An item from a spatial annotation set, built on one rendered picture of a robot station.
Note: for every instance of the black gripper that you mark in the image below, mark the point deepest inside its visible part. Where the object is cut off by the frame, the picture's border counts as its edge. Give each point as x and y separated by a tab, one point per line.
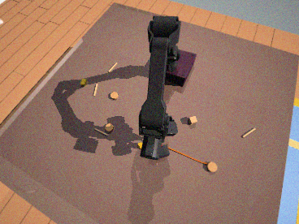
164	151

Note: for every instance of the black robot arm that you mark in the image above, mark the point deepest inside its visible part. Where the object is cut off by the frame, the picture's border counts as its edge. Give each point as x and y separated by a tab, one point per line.
163	34

